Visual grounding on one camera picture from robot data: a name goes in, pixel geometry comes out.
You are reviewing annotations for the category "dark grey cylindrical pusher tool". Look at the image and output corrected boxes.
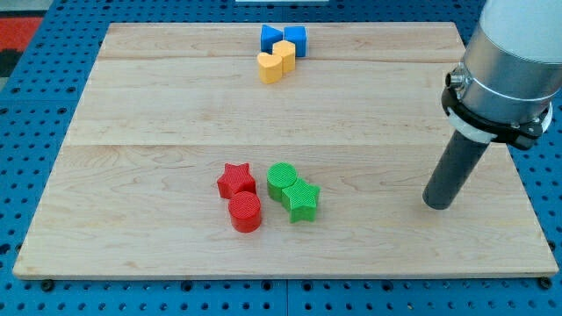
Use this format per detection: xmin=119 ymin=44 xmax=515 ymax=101
xmin=422 ymin=131 xmax=489 ymax=210

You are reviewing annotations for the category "red star block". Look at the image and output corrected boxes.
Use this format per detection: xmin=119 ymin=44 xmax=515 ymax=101
xmin=217 ymin=163 xmax=256 ymax=199

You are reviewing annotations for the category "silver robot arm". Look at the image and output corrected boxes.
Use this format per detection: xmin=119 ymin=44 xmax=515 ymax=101
xmin=442 ymin=0 xmax=561 ymax=150

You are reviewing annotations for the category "yellow heart block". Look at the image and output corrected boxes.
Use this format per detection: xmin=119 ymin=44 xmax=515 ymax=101
xmin=256 ymin=52 xmax=283 ymax=84

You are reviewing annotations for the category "light wooden board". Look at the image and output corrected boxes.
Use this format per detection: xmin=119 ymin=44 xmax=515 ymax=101
xmin=13 ymin=23 xmax=558 ymax=280

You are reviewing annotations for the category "green cylinder block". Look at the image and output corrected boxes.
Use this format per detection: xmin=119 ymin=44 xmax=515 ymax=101
xmin=266 ymin=162 xmax=298 ymax=202

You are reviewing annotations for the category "red cylinder block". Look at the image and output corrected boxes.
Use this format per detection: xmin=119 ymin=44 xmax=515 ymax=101
xmin=228 ymin=191 xmax=262 ymax=233

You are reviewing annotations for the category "yellow hexagon block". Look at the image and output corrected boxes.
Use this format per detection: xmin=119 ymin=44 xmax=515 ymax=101
xmin=272 ymin=40 xmax=296 ymax=73

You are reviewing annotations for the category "blue triangle block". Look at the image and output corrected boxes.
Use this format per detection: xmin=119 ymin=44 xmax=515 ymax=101
xmin=260 ymin=25 xmax=284 ymax=54

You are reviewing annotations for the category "blue cube block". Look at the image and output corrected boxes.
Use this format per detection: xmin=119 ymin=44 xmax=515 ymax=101
xmin=284 ymin=25 xmax=307 ymax=58

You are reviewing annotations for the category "green star block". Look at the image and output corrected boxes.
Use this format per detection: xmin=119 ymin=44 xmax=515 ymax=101
xmin=281 ymin=178 xmax=321 ymax=223

